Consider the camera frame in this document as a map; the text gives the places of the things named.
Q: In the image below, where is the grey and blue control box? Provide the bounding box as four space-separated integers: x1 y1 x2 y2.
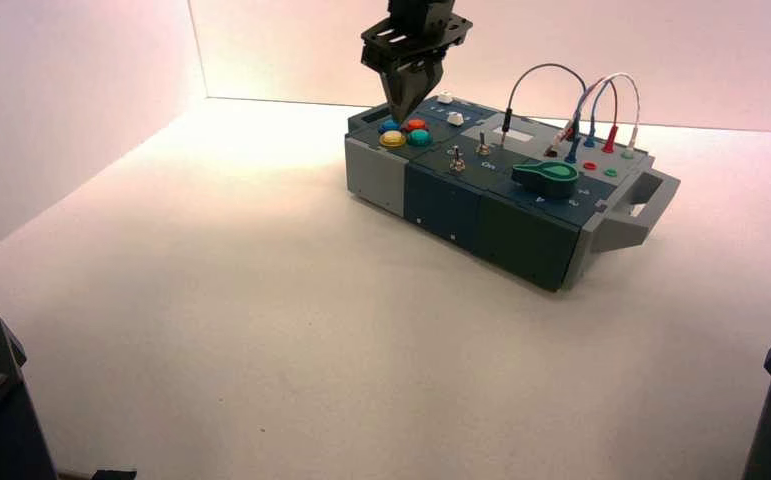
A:
343 96 681 293

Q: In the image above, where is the white plug wire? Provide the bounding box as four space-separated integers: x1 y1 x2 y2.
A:
550 72 643 152

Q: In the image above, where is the red plug wire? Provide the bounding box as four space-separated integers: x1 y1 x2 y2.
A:
601 80 620 155

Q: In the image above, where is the green rotary knob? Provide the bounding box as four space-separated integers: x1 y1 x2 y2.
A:
511 160 580 201

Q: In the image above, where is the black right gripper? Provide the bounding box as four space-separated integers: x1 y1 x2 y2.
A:
360 0 474 125

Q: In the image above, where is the grey jumper wire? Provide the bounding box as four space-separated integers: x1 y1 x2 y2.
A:
500 63 589 166

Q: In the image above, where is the blue plug wire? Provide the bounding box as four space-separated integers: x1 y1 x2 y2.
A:
582 80 610 150

